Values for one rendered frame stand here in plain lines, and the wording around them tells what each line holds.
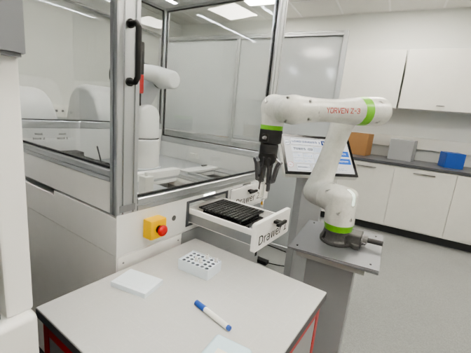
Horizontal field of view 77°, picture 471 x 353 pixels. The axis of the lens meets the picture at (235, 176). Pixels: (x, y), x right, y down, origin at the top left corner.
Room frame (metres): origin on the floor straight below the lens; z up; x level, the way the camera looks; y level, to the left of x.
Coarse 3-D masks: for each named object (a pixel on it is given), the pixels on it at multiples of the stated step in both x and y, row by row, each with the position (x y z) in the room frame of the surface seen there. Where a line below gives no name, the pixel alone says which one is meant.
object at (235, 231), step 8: (208, 200) 1.32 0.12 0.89; (216, 200) 1.36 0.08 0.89; (232, 200) 1.35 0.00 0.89; (192, 208) 1.22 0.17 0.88; (256, 208) 1.28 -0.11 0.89; (192, 216) 1.17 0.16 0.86; (200, 216) 1.14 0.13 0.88; (208, 216) 1.12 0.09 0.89; (216, 216) 1.12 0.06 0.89; (264, 216) 1.25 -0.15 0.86; (200, 224) 1.14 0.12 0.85; (208, 224) 1.12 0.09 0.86; (216, 224) 1.10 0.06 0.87; (224, 224) 1.08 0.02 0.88; (232, 224) 1.06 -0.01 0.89; (216, 232) 1.10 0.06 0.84; (224, 232) 1.07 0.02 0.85; (232, 232) 1.05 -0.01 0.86; (240, 232) 1.03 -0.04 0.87; (248, 232) 1.02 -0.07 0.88; (240, 240) 1.03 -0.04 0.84; (248, 240) 1.01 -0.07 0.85
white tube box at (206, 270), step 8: (184, 256) 0.95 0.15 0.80; (192, 256) 0.96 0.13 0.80; (200, 256) 0.96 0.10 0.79; (184, 264) 0.91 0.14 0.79; (192, 264) 0.90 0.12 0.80; (200, 264) 0.91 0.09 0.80; (208, 264) 0.91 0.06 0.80; (216, 264) 0.91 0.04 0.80; (192, 272) 0.90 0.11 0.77; (200, 272) 0.88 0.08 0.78; (208, 272) 0.87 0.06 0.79; (216, 272) 0.92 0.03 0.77
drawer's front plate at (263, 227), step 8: (288, 208) 1.21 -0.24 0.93; (272, 216) 1.08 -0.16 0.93; (280, 216) 1.14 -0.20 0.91; (288, 216) 1.21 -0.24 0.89; (256, 224) 0.98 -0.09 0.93; (264, 224) 1.03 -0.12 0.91; (272, 224) 1.08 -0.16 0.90; (288, 224) 1.22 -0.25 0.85; (256, 232) 0.98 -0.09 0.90; (264, 232) 1.03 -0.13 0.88; (272, 232) 1.09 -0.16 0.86; (280, 232) 1.16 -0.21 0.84; (256, 240) 0.98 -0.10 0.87; (272, 240) 1.10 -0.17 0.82; (256, 248) 0.99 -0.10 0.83
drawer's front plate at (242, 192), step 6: (246, 186) 1.52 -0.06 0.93; (252, 186) 1.57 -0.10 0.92; (258, 186) 1.62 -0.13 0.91; (234, 192) 1.42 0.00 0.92; (240, 192) 1.47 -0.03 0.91; (246, 192) 1.52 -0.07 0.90; (258, 192) 1.63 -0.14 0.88; (234, 198) 1.43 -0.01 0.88; (240, 198) 1.48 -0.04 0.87; (252, 198) 1.58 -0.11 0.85; (258, 198) 1.63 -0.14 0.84
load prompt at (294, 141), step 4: (292, 140) 2.00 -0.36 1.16; (296, 140) 2.01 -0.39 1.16; (300, 140) 2.02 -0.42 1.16; (304, 140) 2.03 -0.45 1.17; (308, 140) 2.03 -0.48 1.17; (312, 140) 2.04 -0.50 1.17; (316, 140) 2.05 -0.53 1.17; (320, 140) 2.06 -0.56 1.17; (324, 140) 2.07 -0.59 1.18; (300, 144) 1.99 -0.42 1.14; (304, 144) 2.00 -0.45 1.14; (308, 144) 2.01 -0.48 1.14; (312, 144) 2.02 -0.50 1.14; (316, 144) 2.03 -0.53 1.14; (320, 144) 2.03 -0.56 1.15
